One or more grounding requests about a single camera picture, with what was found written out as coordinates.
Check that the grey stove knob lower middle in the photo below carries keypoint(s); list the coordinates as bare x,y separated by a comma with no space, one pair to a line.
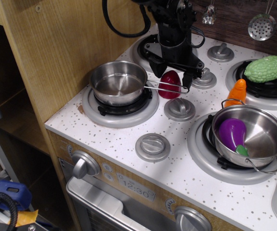
179,110

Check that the wooden side cabinet shelf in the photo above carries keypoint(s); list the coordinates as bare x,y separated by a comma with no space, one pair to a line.
47,50

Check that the front right stove burner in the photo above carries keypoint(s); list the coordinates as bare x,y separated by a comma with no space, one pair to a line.
204,154

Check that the grey stove knob back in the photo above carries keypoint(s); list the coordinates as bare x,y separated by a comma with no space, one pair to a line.
221,53

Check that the back right stove burner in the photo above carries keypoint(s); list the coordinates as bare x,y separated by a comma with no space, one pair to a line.
263,95

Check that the grey oven dial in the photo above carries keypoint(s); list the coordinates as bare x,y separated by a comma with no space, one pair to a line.
84,165
189,219

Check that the grey stove knob upper middle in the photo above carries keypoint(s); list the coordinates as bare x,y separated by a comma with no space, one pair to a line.
206,81

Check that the yellow tape piece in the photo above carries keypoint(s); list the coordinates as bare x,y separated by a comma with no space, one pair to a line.
26,217

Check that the grey oven dial right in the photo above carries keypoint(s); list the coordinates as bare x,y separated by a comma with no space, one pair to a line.
189,219

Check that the silver oven door handle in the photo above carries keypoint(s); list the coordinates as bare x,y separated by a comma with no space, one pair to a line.
100,201

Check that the orange toy carrot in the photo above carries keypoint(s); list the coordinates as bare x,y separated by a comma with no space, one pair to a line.
237,95

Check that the grey oven dial left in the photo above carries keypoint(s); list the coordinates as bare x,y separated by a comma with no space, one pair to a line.
84,165

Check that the blue clamp tool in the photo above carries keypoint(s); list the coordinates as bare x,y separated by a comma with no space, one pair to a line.
18,193

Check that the purple toy eggplant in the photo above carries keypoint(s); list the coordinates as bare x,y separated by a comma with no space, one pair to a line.
232,134

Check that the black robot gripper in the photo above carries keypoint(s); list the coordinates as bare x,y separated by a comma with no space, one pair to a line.
180,57

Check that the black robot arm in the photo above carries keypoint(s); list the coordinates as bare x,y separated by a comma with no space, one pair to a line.
175,41

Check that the grey stove knob front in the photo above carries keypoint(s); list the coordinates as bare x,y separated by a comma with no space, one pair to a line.
152,147

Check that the front left stove burner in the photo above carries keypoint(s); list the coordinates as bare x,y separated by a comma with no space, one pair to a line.
120,116

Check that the steel two-handled pot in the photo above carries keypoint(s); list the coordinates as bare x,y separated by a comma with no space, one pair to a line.
261,136

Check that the steel saucepan with wire handle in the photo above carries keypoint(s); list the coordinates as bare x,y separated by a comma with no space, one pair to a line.
120,83

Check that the grey stove knob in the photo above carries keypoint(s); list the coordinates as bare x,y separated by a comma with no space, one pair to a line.
152,147
221,53
179,110
206,81

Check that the hanging silver skimmer ladle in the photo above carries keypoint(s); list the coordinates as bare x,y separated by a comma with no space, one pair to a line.
263,26

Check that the hanging silver utensil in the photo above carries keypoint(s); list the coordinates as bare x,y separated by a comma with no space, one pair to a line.
209,14

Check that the green toy bitter gourd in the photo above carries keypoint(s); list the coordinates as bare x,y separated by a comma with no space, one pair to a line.
262,70

